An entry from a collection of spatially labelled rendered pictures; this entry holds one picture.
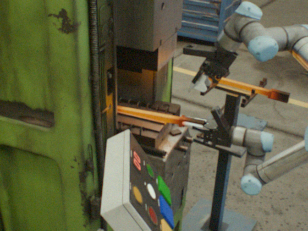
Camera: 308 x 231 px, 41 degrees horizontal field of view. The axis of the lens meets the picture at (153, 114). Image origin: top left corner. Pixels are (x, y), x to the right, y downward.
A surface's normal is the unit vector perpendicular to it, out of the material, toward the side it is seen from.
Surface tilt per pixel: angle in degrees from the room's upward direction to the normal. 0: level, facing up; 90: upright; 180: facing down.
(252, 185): 90
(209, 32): 90
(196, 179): 0
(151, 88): 90
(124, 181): 30
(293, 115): 0
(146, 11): 90
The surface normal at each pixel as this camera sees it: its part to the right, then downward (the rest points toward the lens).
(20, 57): -0.38, 0.43
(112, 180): -0.47, -0.76
